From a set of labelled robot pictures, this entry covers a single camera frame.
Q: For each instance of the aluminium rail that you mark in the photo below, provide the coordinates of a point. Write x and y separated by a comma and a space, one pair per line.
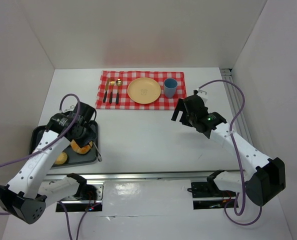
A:
147, 176
235, 102

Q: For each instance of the aluminium rail right side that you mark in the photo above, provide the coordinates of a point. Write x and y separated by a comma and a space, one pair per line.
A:
235, 102

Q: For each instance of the blue plastic cup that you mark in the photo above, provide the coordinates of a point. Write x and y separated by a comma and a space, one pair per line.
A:
170, 87

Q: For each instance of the red checkered cloth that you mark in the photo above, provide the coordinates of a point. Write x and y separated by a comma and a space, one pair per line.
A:
125, 103

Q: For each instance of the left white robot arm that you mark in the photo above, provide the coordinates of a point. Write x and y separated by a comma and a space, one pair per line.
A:
23, 196

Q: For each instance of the gold fork black handle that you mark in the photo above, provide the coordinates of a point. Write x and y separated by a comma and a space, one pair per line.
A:
112, 84

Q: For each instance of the aluminium rail front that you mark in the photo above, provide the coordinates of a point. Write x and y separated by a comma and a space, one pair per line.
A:
147, 176

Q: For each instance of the gold spoon black handle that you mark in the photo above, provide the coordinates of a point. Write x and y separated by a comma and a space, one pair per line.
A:
119, 83

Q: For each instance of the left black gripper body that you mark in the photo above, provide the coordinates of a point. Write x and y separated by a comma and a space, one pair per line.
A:
87, 137

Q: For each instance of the small round bun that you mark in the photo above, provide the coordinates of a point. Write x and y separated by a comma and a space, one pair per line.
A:
61, 159

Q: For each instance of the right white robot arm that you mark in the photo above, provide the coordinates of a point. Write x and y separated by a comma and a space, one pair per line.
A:
264, 177

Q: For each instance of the round flower-shaped bread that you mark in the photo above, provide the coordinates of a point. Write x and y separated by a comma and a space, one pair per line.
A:
81, 150

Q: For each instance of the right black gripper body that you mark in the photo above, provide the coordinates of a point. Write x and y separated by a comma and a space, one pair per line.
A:
185, 115

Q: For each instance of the yellow round plate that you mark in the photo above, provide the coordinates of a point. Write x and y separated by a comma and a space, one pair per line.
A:
144, 90

